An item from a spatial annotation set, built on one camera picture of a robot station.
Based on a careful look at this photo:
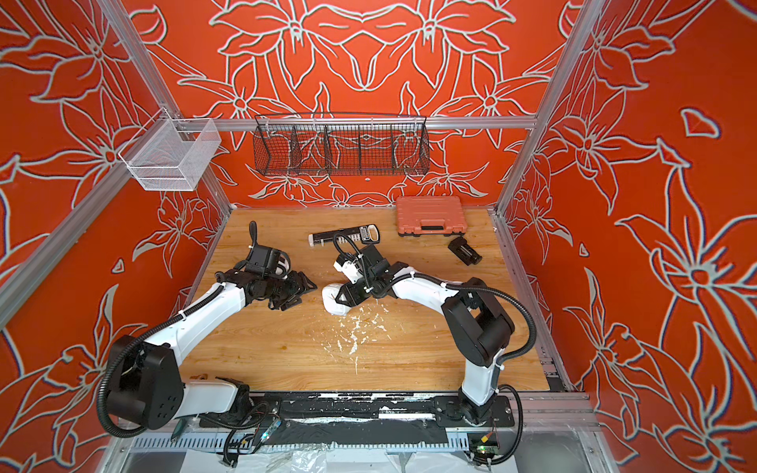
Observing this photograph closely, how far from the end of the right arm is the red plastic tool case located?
1.23 feet

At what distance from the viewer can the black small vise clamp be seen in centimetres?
104

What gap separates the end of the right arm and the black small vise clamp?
1.41 feet

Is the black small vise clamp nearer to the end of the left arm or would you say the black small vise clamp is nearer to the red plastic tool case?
the red plastic tool case

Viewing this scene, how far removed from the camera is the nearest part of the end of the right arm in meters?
0.67

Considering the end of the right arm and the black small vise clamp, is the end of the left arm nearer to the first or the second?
the end of the right arm

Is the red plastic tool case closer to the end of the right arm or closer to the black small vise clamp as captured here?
the black small vise clamp

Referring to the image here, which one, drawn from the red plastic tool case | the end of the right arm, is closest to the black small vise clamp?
the red plastic tool case

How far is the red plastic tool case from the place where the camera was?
109cm
